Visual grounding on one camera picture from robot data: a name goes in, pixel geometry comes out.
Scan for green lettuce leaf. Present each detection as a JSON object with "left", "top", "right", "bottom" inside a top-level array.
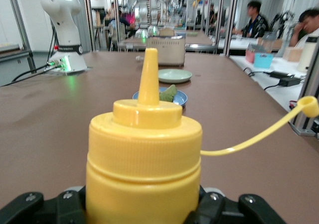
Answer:
[{"left": 159, "top": 84, "right": 178, "bottom": 103}]

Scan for grey cabinet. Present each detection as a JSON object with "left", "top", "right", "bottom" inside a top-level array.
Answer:
[{"left": 0, "top": 43, "right": 34, "bottom": 87}]

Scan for cardboard box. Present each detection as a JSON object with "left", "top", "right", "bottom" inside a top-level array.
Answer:
[{"left": 283, "top": 46, "right": 304, "bottom": 62}]

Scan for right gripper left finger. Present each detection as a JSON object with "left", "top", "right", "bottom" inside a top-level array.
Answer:
[{"left": 0, "top": 186, "right": 87, "bottom": 224}]

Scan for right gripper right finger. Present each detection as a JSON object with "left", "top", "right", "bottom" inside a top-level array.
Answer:
[{"left": 183, "top": 186, "right": 288, "bottom": 224}]

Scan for black cable on table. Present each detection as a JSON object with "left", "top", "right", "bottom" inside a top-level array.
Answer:
[{"left": 11, "top": 62, "right": 54, "bottom": 83}]

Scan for light blue storage box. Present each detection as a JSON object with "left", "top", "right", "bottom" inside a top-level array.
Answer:
[{"left": 253, "top": 52, "right": 274, "bottom": 69}]

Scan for person in dark shirt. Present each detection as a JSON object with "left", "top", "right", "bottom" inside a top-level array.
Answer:
[
  {"left": 107, "top": 2, "right": 132, "bottom": 29},
  {"left": 233, "top": 0, "right": 270, "bottom": 39}
]

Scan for aluminium frame post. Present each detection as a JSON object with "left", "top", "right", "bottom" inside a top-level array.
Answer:
[
  {"left": 4, "top": 0, "right": 35, "bottom": 72},
  {"left": 222, "top": 0, "right": 241, "bottom": 58}
]

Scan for grey camera mount pole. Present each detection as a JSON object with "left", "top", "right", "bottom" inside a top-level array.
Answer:
[{"left": 293, "top": 41, "right": 319, "bottom": 135}]

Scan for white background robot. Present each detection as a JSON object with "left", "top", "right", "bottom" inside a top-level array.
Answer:
[{"left": 136, "top": 0, "right": 162, "bottom": 29}]

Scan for toasted bread slice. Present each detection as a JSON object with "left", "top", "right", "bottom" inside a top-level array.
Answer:
[{"left": 159, "top": 27, "right": 175, "bottom": 37}]

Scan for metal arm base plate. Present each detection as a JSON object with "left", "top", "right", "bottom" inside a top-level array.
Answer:
[{"left": 44, "top": 65, "right": 88, "bottom": 76}]

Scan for pink storage box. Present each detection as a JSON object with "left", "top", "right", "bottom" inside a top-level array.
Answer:
[{"left": 245, "top": 48, "right": 256, "bottom": 63}]

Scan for pale green plate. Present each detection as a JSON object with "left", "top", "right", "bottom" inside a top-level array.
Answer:
[{"left": 157, "top": 68, "right": 193, "bottom": 84}]

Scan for beige chrome toaster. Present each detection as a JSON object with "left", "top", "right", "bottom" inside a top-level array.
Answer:
[{"left": 136, "top": 34, "right": 187, "bottom": 68}]

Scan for blue plate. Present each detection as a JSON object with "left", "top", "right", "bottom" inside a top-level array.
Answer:
[{"left": 132, "top": 86, "right": 189, "bottom": 107}]

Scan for yellow squeeze bottle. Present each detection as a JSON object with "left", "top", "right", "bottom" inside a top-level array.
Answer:
[{"left": 85, "top": 47, "right": 319, "bottom": 224}]

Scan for clear plastic container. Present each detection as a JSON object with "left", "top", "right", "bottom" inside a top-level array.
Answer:
[{"left": 261, "top": 31, "right": 278, "bottom": 53}]

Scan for black power adapter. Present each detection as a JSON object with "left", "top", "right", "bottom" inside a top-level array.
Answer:
[
  {"left": 268, "top": 70, "right": 295, "bottom": 79},
  {"left": 277, "top": 76, "right": 302, "bottom": 87}
]

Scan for red clip leads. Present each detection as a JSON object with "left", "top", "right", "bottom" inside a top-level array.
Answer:
[{"left": 288, "top": 100, "right": 301, "bottom": 112}]

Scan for person in light shirt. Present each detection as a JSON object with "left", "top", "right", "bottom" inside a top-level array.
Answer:
[{"left": 288, "top": 8, "right": 319, "bottom": 48}]

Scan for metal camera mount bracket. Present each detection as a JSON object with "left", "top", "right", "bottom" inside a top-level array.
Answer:
[{"left": 288, "top": 120, "right": 319, "bottom": 137}]

